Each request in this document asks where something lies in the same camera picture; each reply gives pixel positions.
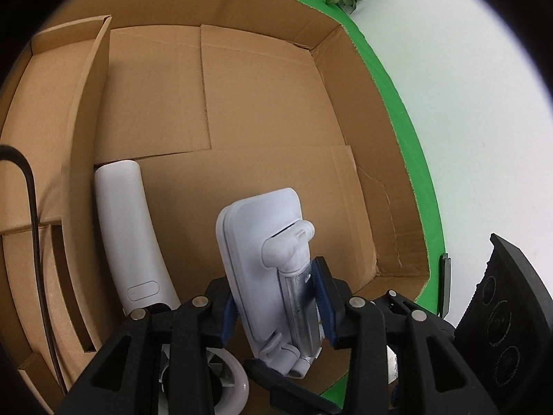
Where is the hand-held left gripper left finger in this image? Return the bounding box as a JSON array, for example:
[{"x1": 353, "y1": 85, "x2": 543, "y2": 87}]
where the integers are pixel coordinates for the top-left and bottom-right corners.
[{"x1": 65, "y1": 277, "x2": 237, "y2": 415}]

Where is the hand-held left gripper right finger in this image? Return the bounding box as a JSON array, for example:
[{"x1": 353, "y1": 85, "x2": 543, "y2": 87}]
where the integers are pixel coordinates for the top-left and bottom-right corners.
[{"x1": 312, "y1": 256, "x2": 502, "y2": 415}]

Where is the black cable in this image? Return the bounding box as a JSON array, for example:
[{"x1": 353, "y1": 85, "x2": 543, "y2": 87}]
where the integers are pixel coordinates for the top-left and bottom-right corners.
[{"x1": 0, "y1": 142, "x2": 65, "y2": 394}]

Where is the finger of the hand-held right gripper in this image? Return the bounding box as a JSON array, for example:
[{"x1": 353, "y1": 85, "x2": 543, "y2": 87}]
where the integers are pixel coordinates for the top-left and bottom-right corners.
[
  {"x1": 380, "y1": 289, "x2": 456, "y2": 343},
  {"x1": 244, "y1": 358, "x2": 346, "y2": 415}
]

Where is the black speaker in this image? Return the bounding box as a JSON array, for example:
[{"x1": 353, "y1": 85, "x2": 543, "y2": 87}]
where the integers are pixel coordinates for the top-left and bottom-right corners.
[{"x1": 456, "y1": 233, "x2": 553, "y2": 415}]

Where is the narrow plain cardboard box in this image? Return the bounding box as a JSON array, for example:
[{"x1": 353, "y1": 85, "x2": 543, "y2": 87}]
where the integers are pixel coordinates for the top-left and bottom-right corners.
[{"x1": 0, "y1": 15, "x2": 113, "y2": 394}]

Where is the white plastic device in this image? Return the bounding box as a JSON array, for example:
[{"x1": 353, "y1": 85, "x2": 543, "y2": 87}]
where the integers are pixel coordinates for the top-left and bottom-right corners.
[{"x1": 215, "y1": 187, "x2": 322, "y2": 379}]

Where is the black phone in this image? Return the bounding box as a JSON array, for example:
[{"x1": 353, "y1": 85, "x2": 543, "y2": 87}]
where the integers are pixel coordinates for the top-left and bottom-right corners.
[{"x1": 438, "y1": 253, "x2": 453, "y2": 317}]

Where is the large printed cardboard box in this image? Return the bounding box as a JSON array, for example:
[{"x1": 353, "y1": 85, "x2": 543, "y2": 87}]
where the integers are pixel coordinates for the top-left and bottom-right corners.
[{"x1": 0, "y1": 0, "x2": 430, "y2": 398}]

